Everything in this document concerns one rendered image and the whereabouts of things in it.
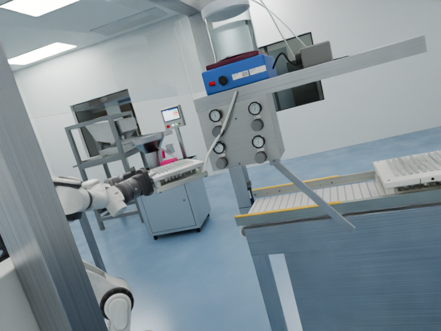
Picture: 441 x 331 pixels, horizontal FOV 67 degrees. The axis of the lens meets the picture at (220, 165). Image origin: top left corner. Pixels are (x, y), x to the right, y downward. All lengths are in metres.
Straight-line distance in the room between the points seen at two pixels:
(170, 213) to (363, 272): 2.75
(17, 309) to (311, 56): 0.90
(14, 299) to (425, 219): 0.98
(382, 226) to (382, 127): 5.17
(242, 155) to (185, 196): 2.59
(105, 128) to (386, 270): 4.01
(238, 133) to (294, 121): 5.01
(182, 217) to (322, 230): 2.70
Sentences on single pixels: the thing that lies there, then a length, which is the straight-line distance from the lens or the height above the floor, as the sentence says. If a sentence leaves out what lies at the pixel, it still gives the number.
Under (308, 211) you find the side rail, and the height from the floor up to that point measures 0.91.
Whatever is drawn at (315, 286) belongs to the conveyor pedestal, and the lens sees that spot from 1.25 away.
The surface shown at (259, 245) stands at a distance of 1.14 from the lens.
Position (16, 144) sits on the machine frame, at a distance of 0.51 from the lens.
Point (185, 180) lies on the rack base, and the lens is 1.48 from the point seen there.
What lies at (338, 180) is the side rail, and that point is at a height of 0.91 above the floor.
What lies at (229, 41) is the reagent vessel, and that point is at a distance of 1.07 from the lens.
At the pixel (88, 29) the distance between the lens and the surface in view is 0.81.
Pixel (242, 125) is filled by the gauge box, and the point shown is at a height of 1.22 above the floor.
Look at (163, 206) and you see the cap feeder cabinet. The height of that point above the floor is 0.38.
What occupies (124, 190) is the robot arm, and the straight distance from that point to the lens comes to 1.36.
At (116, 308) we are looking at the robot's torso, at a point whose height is 0.58.
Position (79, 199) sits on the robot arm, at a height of 1.12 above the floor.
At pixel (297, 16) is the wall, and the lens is 6.05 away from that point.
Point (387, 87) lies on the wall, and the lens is 6.18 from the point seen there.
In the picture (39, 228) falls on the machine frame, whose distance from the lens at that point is 0.51.
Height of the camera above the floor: 1.30
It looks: 11 degrees down
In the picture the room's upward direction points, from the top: 15 degrees counter-clockwise
